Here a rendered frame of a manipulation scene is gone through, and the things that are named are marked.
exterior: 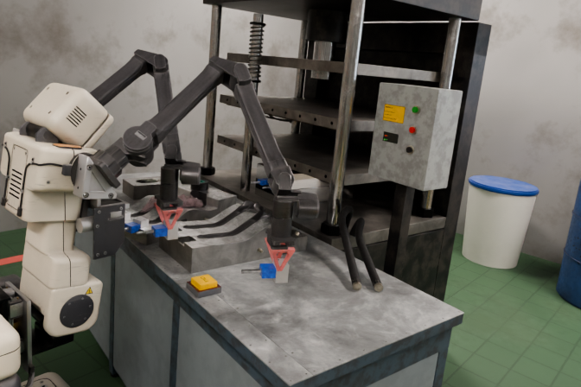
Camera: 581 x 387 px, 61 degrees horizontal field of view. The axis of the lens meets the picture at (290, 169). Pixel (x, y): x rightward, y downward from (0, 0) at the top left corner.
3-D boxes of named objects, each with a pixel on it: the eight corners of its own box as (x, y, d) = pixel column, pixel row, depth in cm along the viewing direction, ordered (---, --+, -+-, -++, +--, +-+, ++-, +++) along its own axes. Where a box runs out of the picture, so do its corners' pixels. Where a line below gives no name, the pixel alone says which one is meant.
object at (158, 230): (137, 244, 157) (138, 227, 156) (134, 237, 161) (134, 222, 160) (177, 238, 164) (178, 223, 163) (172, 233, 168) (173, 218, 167)
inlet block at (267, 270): (242, 284, 137) (243, 266, 136) (239, 276, 142) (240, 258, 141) (287, 282, 141) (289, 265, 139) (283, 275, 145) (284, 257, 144)
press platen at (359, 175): (338, 186, 222) (339, 175, 221) (216, 142, 306) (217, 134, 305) (437, 175, 268) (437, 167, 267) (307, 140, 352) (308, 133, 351)
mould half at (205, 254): (190, 273, 163) (193, 235, 160) (158, 246, 183) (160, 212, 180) (306, 250, 194) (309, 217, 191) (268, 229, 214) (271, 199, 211)
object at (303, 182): (284, 207, 254) (286, 174, 250) (254, 193, 274) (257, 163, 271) (352, 198, 285) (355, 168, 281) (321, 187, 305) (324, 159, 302)
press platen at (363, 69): (356, 74, 214) (358, 63, 213) (226, 60, 297) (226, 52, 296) (450, 83, 257) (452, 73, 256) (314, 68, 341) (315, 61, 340)
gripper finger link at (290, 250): (286, 263, 144) (290, 233, 143) (293, 274, 138) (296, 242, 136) (264, 263, 143) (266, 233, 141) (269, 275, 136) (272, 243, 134)
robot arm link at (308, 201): (273, 184, 146) (278, 171, 138) (311, 187, 148) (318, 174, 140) (274, 222, 140) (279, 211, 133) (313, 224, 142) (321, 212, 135)
